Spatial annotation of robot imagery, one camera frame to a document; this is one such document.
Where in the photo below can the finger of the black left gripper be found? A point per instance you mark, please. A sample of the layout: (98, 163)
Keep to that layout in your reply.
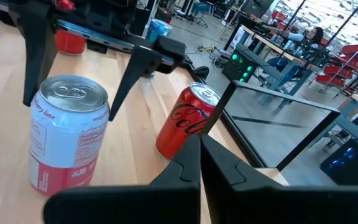
(37, 56)
(141, 68)

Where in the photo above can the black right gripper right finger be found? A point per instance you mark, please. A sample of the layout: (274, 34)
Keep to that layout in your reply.
(275, 205)

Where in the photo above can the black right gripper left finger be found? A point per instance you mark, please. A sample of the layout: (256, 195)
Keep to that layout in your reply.
(166, 202)

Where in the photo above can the red black-script cola can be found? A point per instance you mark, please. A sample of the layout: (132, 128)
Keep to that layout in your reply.
(70, 43)
(179, 124)

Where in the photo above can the blue silver energy drink can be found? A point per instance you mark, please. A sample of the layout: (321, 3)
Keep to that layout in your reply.
(158, 29)

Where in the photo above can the white pink raspberry seltzer can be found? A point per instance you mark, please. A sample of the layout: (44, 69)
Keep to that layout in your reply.
(67, 140)

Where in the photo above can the blue office chair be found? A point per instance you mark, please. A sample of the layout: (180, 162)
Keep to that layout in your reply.
(199, 7)

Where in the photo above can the black computer tower blue lights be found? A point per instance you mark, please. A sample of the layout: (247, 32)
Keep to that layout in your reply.
(353, 168)

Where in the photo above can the black computer tower green lights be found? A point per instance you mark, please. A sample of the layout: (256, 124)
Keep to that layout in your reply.
(238, 70)

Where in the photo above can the red storage bin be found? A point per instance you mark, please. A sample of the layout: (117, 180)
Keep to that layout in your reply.
(329, 81)
(337, 71)
(356, 51)
(350, 64)
(278, 15)

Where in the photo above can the person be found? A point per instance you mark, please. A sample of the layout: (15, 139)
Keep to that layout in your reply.
(315, 35)

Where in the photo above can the black rectangular shelf end frame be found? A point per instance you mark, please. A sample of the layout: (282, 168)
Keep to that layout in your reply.
(291, 98)

